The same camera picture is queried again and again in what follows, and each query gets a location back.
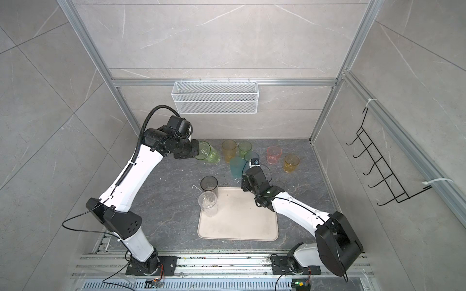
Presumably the tall green tumbler glass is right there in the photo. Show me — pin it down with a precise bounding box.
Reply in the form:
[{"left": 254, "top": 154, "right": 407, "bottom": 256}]
[{"left": 195, "top": 141, "right": 220, "bottom": 164}]

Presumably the beige plastic tray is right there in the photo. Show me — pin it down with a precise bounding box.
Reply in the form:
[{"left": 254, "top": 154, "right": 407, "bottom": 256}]
[{"left": 197, "top": 187, "right": 279, "bottom": 241}]

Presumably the dark grey tumbler glass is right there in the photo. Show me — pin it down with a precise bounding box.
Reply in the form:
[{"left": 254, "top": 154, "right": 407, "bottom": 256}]
[{"left": 200, "top": 176, "right": 218, "bottom": 195}]

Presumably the clear tumbler glass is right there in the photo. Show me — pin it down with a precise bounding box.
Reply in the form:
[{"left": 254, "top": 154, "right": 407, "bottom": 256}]
[{"left": 198, "top": 191, "right": 218, "bottom": 217}]

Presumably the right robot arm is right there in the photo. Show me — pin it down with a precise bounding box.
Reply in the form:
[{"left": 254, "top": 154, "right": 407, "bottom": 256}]
[{"left": 241, "top": 165, "right": 364, "bottom": 278}]

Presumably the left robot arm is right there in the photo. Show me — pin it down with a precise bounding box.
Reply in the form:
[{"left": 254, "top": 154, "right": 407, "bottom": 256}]
[{"left": 86, "top": 115, "right": 199, "bottom": 274}]

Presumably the teal textured cup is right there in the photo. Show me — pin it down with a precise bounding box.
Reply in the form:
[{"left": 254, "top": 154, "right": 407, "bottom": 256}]
[{"left": 229, "top": 156, "right": 246, "bottom": 179}]

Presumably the blue tumbler glass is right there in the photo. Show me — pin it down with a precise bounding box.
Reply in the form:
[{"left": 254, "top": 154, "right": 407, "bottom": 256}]
[{"left": 244, "top": 151, "right": 260, "bottom": 163}]

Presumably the pink glass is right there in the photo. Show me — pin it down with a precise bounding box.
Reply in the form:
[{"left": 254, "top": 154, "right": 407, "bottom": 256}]
[{"left": 266, "top": 146, "right": 282, "bottom": 164}]

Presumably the small green glass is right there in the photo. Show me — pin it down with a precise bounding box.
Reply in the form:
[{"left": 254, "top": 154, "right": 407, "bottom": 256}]
[{"left": 238, "top": 141, "right": 252, "bottom": 158}]

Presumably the short yellow glass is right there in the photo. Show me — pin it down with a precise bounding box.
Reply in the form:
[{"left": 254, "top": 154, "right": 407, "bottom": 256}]
[{"left": 283, "top": 154, "right": 300, "bottom": 173}]

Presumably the tall amber tumbler glass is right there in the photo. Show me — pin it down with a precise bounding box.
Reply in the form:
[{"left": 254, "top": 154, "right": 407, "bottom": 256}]
[{"left": 222, "top": 139, "right": 237, "bottom": 164}]

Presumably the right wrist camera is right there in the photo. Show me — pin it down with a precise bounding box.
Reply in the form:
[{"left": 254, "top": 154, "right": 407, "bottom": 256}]
[{"left": 248, "top": 158, "right": 260, "bottom": 167}]

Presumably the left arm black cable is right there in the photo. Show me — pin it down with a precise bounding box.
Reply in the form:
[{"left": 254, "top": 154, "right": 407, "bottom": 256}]
[{"left": 130, "top": 104, "right": 182, "bottom": 164}]

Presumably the white wire mesh basket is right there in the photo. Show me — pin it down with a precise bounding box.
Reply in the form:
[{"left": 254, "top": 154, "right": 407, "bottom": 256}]
[{"left": 171, "top": 81, "right": 260, "bottom": 115}]

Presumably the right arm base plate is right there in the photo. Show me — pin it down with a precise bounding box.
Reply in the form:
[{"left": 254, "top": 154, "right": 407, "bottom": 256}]
[{"left": 269, "top": 253, "right": 322, "bottom": 275}]

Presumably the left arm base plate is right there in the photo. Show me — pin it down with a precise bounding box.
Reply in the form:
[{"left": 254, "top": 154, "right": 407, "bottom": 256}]
[{"left": 125, "top": 256, "right": 178, "bottom": 276}]

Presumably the black wire hook rack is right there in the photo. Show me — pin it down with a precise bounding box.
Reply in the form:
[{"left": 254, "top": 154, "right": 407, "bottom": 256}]
[{"left": 345, "top": 108, "right": 433, "bottom": 206}]

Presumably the aluminium mounting rail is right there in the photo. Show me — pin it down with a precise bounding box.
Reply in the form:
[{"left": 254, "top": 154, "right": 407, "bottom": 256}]
[{"left": 70, "top": 252, "right": 376, "bottom": 279}]

